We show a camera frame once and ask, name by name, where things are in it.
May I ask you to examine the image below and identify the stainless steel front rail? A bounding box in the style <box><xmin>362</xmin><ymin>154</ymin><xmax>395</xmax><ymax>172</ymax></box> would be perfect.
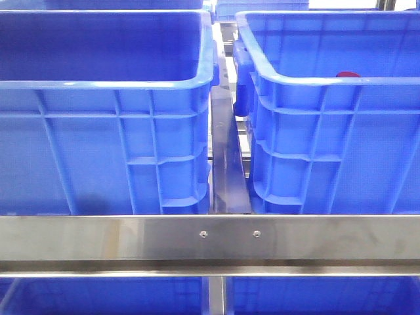
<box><xmin>1</xmin><ymin>215</ymin><xmax>419</xmax><ymax>277</ymax></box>

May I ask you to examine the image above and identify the blue plastic bin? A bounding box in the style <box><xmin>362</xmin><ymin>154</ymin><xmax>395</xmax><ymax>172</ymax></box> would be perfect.
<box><xmin>234</xmin><ymin>10</ymin><xmax>419</xmax><ymax>215</ymax></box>
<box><xmin>1</xmin><ymin>10</ymin><xmax>218</xmax><ymax>215</ymax></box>

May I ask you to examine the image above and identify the blue plastic bin left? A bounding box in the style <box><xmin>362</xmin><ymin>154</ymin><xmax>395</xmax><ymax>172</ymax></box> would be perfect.
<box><xmin>1</xmin><ymin>10</ymin><xmax>218</xmax><ymax>215</ymax></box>

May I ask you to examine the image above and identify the blue bin lower right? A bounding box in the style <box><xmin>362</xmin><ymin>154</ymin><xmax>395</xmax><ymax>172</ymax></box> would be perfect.
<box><xmin>228</xmin><ymin>276</ymin><xmax>419</xmax><ymax>314</ymax></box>

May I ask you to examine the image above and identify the blue bin rear left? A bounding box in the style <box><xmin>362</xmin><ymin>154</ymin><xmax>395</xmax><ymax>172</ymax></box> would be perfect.
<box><xmin>1</xmin><ymin>0</ymin><xmax>214</xmax><ymax>11</ymax></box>

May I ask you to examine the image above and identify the blue bin rear right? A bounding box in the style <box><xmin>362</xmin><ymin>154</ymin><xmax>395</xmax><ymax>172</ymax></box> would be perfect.
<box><xmin>216</xmin><ymin>0</ymin><xmax>309</xmax><ymax>22</ymax></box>

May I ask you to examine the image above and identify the red push button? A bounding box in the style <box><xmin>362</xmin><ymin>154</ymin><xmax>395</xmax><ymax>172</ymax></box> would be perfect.
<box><xmin>336</xmin><ymin>71</ymin><xmax>361</xmax><ymax>77</ymax></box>

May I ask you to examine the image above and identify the blue bin lower left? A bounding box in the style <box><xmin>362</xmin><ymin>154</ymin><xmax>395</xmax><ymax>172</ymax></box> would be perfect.
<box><xmin>1</xmin><ymin>277</ymin><xmax>209</xmax><ymax>314</ymax></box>

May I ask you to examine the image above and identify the blue plastic bin right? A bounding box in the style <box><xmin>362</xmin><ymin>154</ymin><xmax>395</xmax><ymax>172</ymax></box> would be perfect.
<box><xmin>234</xmin><ymin>10</ymin><xmax>419</xmax><ymax>215</ymax></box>

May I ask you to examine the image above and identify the steel centre divider rail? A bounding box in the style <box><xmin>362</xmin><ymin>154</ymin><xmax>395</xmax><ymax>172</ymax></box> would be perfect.
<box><xmin>211</xmin><ymin>85</ymin><xmax>252</xmax><ymax>215</ymax></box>

